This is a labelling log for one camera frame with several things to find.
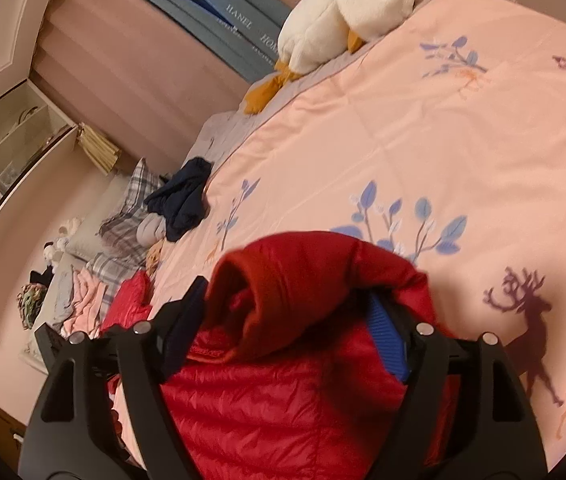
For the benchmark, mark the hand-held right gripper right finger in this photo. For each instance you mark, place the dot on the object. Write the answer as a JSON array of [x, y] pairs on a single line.
[[388, 340]]

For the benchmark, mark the white duck plush toy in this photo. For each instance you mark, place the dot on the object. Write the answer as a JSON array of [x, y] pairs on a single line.
[[343, 5]]

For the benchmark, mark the woven straw basket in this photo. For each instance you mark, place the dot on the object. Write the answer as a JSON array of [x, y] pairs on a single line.
[[98, 150]]

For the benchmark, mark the small orange cloth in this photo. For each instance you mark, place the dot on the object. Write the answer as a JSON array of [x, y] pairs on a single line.
[[155, 256]]

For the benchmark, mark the grey bed sheet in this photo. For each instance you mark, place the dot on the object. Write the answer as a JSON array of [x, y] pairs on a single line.
[[218, 130]]

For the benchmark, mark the light grey garment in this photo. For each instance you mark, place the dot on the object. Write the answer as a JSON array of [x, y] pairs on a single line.
[[58, 285]]

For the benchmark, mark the pink cloth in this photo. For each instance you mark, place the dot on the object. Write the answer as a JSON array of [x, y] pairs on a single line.
[[85, 300]]

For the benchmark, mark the camouflage bag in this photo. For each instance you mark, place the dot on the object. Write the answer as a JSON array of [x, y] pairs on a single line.
[[30, 305]]

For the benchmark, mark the pink printed blanket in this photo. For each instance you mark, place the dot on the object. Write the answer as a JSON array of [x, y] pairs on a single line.
[[363, 135]]

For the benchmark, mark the folded red garment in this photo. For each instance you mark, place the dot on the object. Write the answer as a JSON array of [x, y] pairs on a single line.
[[130, 300]]

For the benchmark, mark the blue curtain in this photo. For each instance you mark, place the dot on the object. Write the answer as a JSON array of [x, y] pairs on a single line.
[[203, 15]]

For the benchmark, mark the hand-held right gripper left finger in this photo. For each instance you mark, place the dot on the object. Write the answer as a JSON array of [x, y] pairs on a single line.
[[183, 330]]

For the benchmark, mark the red down jacket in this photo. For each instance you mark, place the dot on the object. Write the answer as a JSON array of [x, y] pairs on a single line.
[[283, 400]]

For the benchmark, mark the white shelf cabinet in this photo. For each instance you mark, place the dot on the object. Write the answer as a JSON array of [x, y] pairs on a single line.
[[18, 125]]

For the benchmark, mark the plaid pillow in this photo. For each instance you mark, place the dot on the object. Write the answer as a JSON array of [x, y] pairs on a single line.
[[128, 195]]

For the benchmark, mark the grey cloth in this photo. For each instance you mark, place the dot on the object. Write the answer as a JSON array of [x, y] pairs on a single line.
[[150, 230]]

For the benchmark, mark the navy blue garment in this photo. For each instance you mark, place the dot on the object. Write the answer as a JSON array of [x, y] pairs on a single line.
[[183, 195]]

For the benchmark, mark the small white plush toys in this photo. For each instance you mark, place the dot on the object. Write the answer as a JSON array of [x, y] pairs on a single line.
[[63, 237]]

